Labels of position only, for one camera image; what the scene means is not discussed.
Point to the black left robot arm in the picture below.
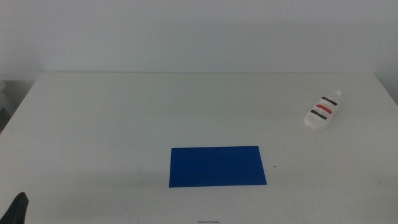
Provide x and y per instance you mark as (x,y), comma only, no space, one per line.
(15,210)

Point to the blue rectangular mat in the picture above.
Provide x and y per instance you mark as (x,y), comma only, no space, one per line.
(217,168)

